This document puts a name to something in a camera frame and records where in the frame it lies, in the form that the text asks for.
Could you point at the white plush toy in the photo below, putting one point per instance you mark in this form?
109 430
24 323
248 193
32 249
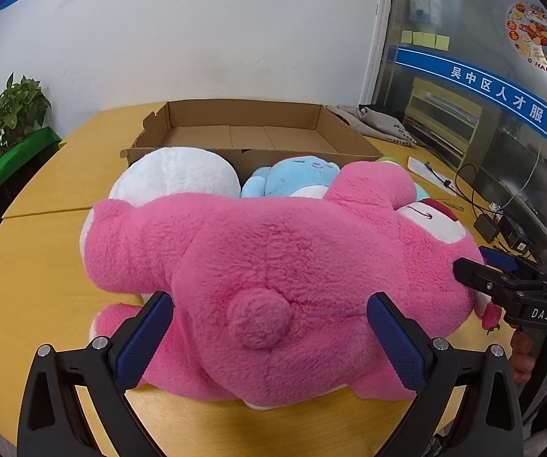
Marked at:
178 171

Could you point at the pink plush bear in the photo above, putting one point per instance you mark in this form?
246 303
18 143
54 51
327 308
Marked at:
278 257

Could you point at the cardboard box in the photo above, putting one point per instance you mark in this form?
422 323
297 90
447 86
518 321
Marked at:
235 116

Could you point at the blue plush toy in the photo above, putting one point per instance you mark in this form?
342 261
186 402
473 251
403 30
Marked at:
292 174

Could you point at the beige printed cloth bag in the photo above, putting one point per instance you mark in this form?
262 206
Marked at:
392 128

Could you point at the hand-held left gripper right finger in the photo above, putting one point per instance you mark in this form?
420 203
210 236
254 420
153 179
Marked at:
397 338

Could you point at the green shelf cover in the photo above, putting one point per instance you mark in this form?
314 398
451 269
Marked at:
11 159

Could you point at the yellow shelf unit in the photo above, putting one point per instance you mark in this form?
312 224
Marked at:
445 114

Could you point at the person's right hand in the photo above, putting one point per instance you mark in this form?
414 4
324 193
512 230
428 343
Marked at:
521 362

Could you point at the black box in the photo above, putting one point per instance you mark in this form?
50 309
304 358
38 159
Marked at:
514 235

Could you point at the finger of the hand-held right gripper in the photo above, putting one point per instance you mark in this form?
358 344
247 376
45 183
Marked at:
478 278
499 258

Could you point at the festive window sticker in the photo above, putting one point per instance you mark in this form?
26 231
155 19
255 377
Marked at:
538 33

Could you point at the black power adapter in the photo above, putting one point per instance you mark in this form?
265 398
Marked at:
487 228

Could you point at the grey cloth bag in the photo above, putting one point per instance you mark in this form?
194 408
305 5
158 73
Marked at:
345 116

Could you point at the large potted green plant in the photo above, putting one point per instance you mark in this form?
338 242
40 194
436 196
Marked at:
16 104

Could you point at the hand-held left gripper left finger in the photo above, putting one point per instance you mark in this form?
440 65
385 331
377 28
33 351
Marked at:
145 338

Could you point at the blue window banner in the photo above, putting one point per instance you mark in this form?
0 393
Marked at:
492 90

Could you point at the yellow sticky note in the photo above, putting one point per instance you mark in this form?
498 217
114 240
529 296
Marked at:
442 42
407 36
429 40
418 38

